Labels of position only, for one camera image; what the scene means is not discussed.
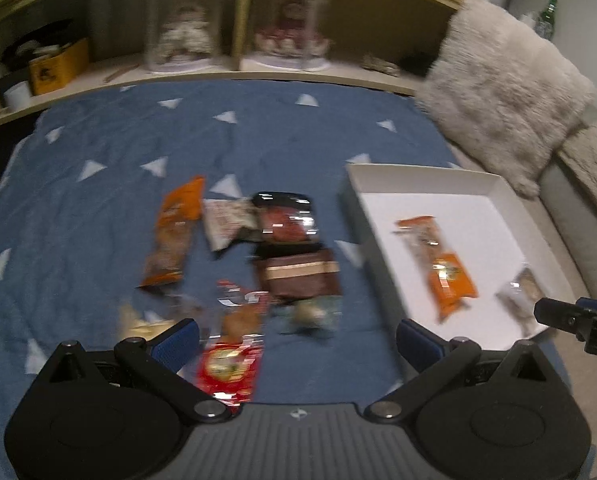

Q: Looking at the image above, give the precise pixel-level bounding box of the cream pastry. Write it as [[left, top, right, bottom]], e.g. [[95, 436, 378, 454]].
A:
[[118, 302, 177, 340]]

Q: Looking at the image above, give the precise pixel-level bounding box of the small clear candy packet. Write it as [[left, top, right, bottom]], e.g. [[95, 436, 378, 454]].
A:
[[496, 266, 545, 338]]

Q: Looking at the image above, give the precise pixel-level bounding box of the red cracker pack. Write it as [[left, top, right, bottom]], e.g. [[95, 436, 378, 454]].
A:
[[194, 280, 270, 412]]

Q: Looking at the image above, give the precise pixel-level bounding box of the orange cracker pack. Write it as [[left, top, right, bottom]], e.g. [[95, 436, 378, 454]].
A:
[[139, 176, 205, 288], [395, 214, 479, 323]]

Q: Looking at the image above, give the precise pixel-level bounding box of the clear green-dot candy packet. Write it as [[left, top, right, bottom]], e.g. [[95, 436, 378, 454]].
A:
[[279, 295, 342, 337]]

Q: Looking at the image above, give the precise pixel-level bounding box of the white printed snack packet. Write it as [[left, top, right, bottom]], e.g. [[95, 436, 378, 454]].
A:
[[202, 198, 260, 252]]

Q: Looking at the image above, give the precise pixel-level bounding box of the brown gold-band cake pack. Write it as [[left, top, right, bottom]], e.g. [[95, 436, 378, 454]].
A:
[[253, 248, 342, 304]]

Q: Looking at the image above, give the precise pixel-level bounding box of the black mooncake pack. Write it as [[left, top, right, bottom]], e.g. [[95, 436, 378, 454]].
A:
[[251, 192, 319, 246]]

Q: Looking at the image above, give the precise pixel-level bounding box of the grey mattress edge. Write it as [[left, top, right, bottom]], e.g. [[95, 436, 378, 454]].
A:
[[539, 159, 597, 299]]

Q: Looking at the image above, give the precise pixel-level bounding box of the white shallow cardboard tray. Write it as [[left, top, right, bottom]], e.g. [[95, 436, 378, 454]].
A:
[[341, 164, 574, 373]]

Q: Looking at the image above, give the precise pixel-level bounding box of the blue quilted triangle blanket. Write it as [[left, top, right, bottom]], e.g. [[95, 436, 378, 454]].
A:
[[0, 79, 575, 480]]

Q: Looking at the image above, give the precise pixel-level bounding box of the white fluffy pillow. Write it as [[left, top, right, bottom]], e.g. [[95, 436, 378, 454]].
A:
[[416, 0, 596, 198]]

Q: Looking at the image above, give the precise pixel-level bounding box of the green glass bottle right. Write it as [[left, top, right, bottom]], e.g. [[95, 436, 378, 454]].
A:
[[534, 0, 558, 41]]

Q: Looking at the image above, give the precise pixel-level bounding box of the white cylinder cup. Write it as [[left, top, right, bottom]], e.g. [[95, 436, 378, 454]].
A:
[[3, 80, 33, 113]]

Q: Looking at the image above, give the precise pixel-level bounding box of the small grey trinket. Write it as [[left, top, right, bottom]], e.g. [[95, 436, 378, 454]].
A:
[[361, 53, 401, 77]]

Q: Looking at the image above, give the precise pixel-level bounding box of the yellow cardboard box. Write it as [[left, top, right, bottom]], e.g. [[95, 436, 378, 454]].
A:
[[29, 38, 90, 96]]

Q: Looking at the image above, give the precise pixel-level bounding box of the wooden bedside shelf unit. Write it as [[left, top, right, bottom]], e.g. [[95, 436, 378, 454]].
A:
[[0, 0, 463, 127]]

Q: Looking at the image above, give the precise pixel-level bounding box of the white-dress doll display case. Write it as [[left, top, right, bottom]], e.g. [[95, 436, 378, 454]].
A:
[[144, 0, 222, 74]]

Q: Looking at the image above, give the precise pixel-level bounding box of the pink-dress doll display case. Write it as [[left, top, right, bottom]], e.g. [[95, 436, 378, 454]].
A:
[[251, 0, 333, 72]]

